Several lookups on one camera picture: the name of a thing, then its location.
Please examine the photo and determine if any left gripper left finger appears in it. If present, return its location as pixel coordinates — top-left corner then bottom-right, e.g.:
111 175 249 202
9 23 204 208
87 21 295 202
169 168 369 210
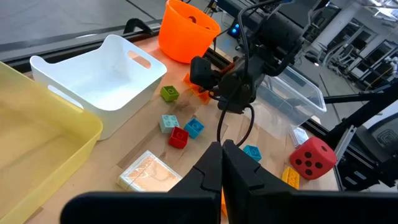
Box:
60 142 223 224

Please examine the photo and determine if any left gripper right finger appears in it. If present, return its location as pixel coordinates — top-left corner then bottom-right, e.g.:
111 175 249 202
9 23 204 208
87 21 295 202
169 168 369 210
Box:
222 139 398 224

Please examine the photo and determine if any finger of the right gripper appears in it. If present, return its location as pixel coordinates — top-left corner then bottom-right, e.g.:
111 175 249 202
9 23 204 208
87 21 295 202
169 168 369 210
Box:
234 73 253 114
216 73 236 113

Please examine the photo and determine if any cyan toy block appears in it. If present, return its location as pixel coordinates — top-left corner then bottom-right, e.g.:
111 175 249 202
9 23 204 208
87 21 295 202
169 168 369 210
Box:
242 144 262 162

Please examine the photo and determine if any yellow bowl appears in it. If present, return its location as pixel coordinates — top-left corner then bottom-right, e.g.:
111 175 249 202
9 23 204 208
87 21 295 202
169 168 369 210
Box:
281 166 301 190

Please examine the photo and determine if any orange playing card deck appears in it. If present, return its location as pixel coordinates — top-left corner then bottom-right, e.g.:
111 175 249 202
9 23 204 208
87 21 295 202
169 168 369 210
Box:
117 150 183 193

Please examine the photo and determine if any blue playing card deck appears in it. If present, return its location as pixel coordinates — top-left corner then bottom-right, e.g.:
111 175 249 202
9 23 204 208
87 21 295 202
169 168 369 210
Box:
290 126 310 149

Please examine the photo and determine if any red foam die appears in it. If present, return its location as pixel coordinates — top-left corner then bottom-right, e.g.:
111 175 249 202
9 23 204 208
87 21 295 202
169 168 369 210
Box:
289 136 338 181

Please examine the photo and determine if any orange stepped toy block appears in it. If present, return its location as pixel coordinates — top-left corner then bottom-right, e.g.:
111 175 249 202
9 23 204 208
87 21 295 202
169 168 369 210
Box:
221 189 229 218

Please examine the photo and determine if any black device blue light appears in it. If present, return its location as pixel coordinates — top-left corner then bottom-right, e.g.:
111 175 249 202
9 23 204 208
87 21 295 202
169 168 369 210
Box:
228 21 243 39

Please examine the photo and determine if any clear plastic container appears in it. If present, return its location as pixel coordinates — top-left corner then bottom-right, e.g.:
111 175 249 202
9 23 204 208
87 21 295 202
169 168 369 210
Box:
245 65 328 141

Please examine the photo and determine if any teal toy block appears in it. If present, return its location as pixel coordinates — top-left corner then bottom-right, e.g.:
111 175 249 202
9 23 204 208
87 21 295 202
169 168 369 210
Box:
183 118 205 139

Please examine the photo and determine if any green toy block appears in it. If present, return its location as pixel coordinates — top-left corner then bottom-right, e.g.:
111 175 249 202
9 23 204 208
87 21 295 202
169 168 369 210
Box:
159 85 180 103

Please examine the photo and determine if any small red toy block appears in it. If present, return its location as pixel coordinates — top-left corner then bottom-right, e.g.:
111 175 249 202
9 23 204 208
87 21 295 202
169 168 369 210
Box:
168 126 190 149

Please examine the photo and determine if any orange plastic bucket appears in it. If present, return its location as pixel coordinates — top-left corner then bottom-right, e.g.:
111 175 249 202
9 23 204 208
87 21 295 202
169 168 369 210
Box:
157 0 221 65

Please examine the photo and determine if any white plastic bin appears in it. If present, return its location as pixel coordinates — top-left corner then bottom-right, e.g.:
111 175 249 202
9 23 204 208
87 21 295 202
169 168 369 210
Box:
29 34 168 141

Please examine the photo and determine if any yellow translucent plastic bin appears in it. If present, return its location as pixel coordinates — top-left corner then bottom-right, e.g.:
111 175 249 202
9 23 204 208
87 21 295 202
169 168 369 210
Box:
0 60 104 224

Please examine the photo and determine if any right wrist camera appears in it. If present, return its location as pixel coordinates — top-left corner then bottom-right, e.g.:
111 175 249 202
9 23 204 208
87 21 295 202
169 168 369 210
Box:
189 55 218 91

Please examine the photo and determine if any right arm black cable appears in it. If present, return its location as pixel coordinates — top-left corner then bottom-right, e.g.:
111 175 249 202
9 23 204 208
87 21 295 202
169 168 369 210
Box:
216 0 293 147

